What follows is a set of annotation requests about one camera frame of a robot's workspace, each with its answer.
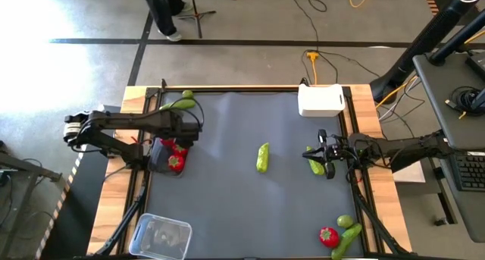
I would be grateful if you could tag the grey metal stand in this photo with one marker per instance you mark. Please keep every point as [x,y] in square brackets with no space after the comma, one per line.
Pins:
[22,168]

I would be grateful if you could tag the white paper sheet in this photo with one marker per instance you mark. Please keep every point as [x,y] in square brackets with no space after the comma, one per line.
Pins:
[411,174]

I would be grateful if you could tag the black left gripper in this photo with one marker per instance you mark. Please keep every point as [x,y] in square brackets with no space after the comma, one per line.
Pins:
[187,133]

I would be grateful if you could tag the black tower fan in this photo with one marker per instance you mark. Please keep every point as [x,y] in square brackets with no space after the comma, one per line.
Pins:
[428,36]

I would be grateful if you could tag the green toy lime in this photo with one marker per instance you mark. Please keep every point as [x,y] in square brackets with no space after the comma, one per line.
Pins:
[345,221]
[187,94]

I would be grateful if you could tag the green toy cucumber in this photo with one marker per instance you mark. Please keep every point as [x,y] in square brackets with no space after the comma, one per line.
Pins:
[317,168]
[182,104]
[262,157]
[346,237]

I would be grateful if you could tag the black tripod stand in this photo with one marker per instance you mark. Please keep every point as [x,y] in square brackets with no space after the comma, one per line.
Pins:
[195,10]

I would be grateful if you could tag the white plastic basket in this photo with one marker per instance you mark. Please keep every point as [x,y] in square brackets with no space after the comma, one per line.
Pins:
[320,101]

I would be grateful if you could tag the black aluminium table frame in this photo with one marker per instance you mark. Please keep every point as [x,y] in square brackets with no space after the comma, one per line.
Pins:
[349,119]

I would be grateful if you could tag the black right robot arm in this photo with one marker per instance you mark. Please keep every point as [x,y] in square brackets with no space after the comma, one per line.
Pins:
[398,150]

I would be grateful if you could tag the black floor mat striped edge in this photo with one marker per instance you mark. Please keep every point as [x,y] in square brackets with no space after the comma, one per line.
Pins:
[76,214]

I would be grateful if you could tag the person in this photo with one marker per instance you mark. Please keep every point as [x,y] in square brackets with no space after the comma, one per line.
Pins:
[163,10]

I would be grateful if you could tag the clear plastic bin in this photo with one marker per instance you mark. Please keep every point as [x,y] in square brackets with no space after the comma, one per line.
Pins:
[159,237]

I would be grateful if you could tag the black keyboard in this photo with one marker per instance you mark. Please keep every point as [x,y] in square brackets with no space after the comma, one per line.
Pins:
[471,173]

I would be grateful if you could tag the dark grey desk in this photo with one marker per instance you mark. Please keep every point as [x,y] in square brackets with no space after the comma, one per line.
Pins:
[439,101]

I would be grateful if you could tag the grey table mat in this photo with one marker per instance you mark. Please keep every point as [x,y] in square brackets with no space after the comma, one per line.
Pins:
[246,214]

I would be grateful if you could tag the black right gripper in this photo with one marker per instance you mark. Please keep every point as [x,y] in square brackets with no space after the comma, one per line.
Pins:
[335,152]

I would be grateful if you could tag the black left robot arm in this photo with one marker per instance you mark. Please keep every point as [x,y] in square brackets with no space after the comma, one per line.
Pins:
[125,119]

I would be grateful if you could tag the dark grey keyboard tray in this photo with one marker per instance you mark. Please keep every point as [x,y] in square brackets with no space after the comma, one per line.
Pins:
[470,214]

